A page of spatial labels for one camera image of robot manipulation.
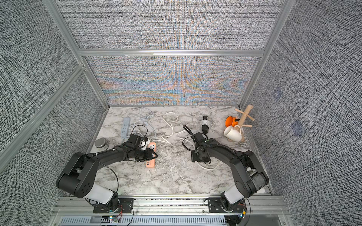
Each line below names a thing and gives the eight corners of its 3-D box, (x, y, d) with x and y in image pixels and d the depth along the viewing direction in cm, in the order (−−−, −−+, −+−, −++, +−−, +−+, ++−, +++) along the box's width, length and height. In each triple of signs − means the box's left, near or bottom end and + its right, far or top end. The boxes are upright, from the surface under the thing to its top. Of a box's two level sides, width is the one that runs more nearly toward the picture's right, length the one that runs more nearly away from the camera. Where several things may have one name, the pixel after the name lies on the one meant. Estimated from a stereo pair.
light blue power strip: (121, 138, 102) (120, 136, 100) (124, 120, 113) (123, 117, 111) (127, 137, 103) (126, 135, 100) (130, 119, 113) (129, 117, 111)
